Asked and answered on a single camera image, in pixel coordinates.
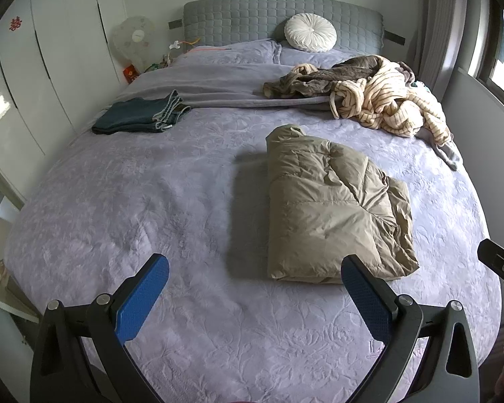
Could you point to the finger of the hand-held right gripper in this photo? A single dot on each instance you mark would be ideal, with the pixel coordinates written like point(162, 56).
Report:
point(495, 260)

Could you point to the white wardrobe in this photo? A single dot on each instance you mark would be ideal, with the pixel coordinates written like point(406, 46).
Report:
point(46, 58)

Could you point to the brown fuzzy garment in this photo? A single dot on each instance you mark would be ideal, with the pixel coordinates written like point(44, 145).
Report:
point(315, 79)

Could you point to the lavender bed blanket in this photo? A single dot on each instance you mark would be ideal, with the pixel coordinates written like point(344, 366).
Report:
point(151, 201)

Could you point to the grey lavender duvet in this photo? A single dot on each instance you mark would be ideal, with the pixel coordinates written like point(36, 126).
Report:
point(218, 79)

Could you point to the cream striped robe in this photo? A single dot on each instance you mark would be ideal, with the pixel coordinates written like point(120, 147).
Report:
point(386, 100)

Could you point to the grey curtain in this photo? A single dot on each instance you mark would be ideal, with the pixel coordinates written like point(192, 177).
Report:
point(441, 25)

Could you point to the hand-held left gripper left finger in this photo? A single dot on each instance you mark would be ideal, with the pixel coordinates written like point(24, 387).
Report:
point(143, 300)

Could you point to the red paper cutout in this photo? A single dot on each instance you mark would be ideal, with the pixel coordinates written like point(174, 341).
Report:
point(14, 24)

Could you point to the white plug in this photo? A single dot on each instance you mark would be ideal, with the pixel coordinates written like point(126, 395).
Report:
point(175, 44)

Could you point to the white standing fan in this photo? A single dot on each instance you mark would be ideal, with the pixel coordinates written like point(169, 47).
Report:
point(135, 40)

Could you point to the teal cloth item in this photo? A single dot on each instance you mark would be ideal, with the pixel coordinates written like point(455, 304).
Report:
point(421, 85)

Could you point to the round white cushion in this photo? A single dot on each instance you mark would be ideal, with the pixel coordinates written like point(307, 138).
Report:
point(311, 32)

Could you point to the grey quilted headboard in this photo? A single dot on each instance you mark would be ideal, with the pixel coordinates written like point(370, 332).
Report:
point(243, 21)

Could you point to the beige puffer jacket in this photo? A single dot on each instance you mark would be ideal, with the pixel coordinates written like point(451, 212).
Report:
point(332, 201)

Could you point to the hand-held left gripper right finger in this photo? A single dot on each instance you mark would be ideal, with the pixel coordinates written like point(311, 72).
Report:
point(365, 302)

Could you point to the red packet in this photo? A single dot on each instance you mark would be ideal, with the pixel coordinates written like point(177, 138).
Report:
point(130, 74)

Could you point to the grey garment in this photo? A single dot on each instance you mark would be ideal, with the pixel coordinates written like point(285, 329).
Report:
point(449, 157)

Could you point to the folded dark green garment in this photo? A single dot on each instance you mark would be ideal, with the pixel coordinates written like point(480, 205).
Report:
point(134, 113)

